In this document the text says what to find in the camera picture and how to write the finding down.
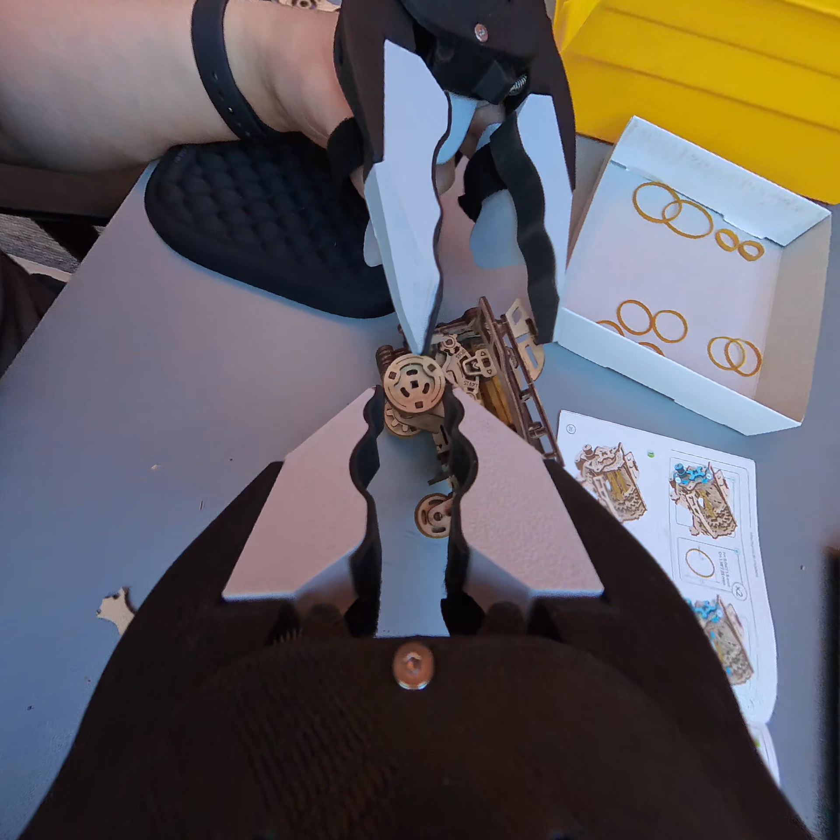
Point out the illustrated instruction booklet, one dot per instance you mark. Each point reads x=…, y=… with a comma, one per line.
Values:
x=695, y=525

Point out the black quilted cushion pad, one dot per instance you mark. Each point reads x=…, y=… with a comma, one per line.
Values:
x=262, y=229

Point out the white cardboard box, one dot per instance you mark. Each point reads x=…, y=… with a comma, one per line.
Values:
x=695, y=289

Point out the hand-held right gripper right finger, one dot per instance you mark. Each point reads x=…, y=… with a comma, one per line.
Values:
x=518, y=531

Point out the person's left hand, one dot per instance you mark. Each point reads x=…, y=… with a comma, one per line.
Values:
x=295, y=65

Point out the star-shaped wooden scrap piece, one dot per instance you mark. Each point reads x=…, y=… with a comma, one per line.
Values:
x=115, y=610

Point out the group of yellow rubber bands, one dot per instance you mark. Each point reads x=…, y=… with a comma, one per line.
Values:
x=686, y=216

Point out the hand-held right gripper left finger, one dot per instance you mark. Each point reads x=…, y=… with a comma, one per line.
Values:
x=308, y=525

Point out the round wooden wheel part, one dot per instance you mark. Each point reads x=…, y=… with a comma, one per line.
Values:
x=415, y=384

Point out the yellow plastic bin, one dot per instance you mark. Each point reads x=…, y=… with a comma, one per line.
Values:
x=689, y=79

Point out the wooden mechanical model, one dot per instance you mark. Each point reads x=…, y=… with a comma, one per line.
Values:
x=492, y=367

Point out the black wristband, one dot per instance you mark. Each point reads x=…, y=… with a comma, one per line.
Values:
x=216, y=72

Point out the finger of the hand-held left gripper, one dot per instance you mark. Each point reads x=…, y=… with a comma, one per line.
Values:
x=407, y=197
x=548, y=164

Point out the person's left forearm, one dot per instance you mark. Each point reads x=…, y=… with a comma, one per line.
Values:
x=98, y=65

